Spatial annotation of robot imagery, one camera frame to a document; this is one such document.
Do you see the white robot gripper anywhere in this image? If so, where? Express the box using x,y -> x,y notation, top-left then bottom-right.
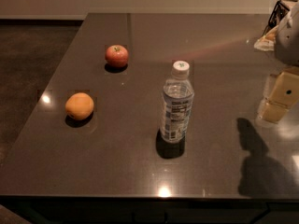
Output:
257,1 -> 299,123

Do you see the orange fruit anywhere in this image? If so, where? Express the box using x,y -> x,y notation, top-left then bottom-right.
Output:
65,92 -> 94,120

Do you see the clear plastic water bottle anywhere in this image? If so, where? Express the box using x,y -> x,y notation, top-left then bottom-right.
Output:
159,60 -> 195,145

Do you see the red apple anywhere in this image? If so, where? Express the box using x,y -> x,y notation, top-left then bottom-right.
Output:
105,45 -> 129,68

